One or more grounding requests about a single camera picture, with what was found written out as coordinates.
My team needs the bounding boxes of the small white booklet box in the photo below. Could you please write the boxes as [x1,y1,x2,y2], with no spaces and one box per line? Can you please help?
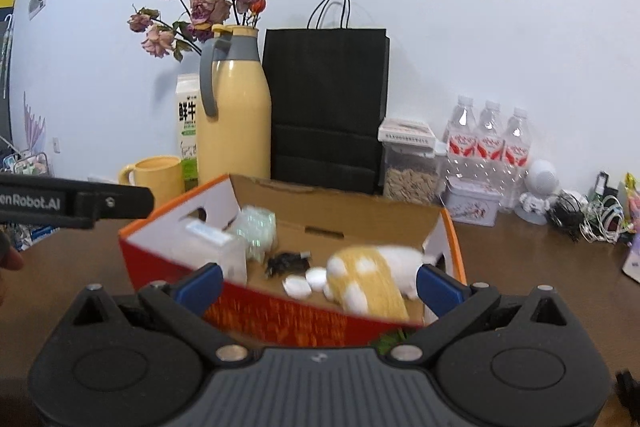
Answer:
[378,117,437,148]

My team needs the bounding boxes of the white printed tin box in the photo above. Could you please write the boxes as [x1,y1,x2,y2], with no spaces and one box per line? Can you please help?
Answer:
[442,176,502,228]

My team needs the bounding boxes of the right water bottle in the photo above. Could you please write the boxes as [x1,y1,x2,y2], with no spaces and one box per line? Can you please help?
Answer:
[500,107,532,212]

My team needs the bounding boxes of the iridescent plastic ball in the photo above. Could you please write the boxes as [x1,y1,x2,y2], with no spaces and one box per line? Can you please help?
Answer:
[228,206,277,263]

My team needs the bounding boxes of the middle water bottle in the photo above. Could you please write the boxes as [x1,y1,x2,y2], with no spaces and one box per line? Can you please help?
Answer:
[475,101,504,188]

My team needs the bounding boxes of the white cotton pad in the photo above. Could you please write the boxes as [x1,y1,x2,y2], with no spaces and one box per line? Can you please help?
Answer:
[282,275,312,300]
[305,267,326,293]

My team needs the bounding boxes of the yellow white plush toy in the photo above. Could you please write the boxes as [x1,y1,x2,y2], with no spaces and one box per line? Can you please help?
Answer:
[322,245,439,322]

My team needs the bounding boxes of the black hair tie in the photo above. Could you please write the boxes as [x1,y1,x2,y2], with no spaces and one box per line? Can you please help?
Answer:
[263,249,313,279]

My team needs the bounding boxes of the orange cardboard box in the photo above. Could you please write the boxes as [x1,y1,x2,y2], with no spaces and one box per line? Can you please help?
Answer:
[119,174,466,347]

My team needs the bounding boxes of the tangled black and white cables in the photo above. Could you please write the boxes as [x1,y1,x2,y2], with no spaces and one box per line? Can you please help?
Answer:
[546,188,633,244]

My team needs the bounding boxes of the yellow ceramic mug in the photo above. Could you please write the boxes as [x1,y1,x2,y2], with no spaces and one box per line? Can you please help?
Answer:
[118,155,184,209]

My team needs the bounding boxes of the left water bottle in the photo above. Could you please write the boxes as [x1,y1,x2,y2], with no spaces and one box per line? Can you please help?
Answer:
[442,95,477,180]

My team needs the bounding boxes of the clear seed storage container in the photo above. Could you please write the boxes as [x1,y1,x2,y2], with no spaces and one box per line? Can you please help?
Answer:
[383,144,444,205]

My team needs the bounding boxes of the water bottle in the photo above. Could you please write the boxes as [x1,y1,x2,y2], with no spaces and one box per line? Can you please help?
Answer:
[442,95,477,180]
[475,101,504,188]
[500,107,532,212]

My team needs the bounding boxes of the white milk carton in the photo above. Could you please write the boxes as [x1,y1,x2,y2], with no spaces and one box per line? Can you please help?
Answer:
[175,74,200,191]

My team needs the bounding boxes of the white capped plastic jar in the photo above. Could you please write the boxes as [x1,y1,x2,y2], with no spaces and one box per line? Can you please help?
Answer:
[166,217,248,285]

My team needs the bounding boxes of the yellow thermos jug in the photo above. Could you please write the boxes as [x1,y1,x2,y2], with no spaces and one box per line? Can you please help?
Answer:
[196,25,271,185]

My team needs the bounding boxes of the white astronaut figurine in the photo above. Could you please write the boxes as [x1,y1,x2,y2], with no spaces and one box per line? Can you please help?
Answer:
[515,159,559,225]

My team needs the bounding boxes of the black paper shopping bag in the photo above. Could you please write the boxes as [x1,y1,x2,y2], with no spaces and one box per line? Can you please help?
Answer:
[262,0,390,194]

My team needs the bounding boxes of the person's left hand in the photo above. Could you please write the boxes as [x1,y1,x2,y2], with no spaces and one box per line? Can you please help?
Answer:
[0,232,24,305]

